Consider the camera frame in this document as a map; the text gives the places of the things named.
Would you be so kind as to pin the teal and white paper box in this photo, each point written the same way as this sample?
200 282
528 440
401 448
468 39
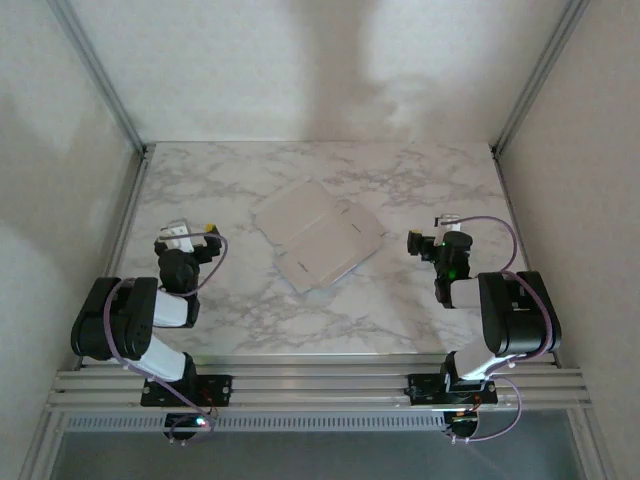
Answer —
320 235

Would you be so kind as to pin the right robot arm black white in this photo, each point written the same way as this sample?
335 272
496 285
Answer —
515 310

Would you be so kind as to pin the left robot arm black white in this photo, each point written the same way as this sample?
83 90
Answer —
125 320

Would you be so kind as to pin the black controller board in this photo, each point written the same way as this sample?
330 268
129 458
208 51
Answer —
462 425
182 425

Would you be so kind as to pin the aluminium side rail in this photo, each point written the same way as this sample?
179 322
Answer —
505 190
128 215

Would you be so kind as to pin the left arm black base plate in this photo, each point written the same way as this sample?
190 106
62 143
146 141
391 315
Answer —
220 387

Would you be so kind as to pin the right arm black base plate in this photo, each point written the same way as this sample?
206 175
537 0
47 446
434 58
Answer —
422 387

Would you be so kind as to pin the aluminium rail beam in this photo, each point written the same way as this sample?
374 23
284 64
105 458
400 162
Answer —
320 385

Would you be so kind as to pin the aluminium corner post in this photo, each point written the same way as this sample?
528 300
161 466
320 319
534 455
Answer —
539 75
101 75

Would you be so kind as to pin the aluminium lower frame leg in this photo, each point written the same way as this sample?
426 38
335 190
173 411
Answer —
42 445
592 445

